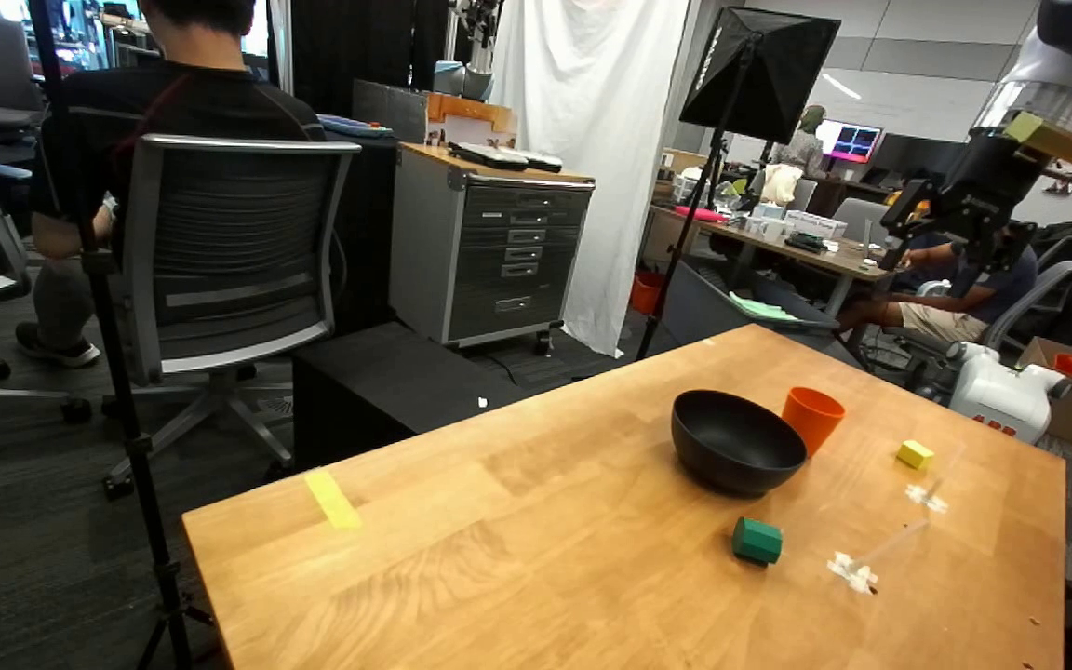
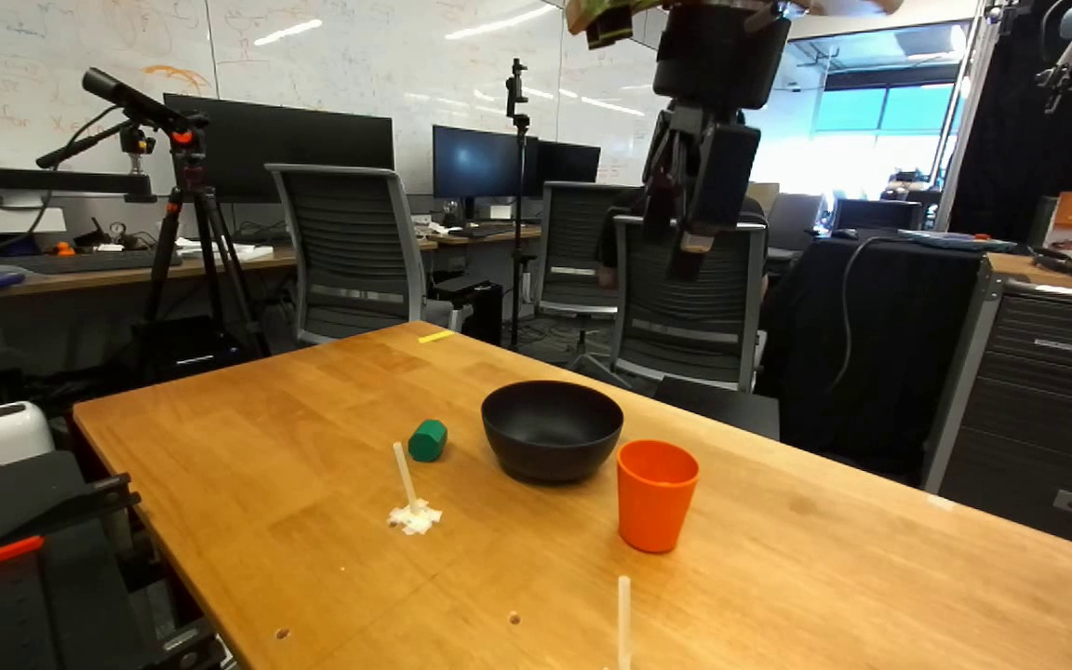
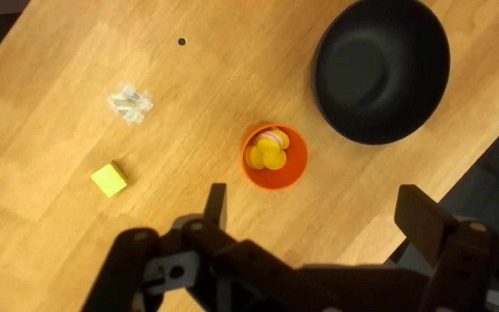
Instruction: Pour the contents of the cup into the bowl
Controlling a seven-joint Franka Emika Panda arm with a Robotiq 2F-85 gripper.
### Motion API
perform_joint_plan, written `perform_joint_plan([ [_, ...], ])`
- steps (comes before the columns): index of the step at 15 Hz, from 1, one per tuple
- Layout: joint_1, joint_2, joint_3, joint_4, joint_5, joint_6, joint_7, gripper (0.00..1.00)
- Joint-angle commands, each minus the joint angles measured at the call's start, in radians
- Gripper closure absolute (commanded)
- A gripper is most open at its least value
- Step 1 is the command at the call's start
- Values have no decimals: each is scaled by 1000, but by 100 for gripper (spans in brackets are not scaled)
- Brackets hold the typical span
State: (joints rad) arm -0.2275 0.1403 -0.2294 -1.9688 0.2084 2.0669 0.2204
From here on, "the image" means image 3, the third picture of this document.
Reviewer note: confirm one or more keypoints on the black bowl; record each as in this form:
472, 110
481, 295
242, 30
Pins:
377, 70

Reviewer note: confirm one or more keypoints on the small yellow block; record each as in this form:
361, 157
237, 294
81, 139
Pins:
110, 181

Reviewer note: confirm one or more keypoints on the orange plastic cup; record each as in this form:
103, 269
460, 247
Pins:
295, 169

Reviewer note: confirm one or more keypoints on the yellow round chip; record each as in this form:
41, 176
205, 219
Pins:
254, 157
276, 160
268, 146

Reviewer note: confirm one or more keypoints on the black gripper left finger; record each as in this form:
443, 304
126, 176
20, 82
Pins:
218, 205

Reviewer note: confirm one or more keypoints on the crumpled white tape piece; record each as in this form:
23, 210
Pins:
129, 105

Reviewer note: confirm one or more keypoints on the pale round chip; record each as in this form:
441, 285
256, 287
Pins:
276, 138

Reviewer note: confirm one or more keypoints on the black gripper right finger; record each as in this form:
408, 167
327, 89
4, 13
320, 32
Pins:
424, 217

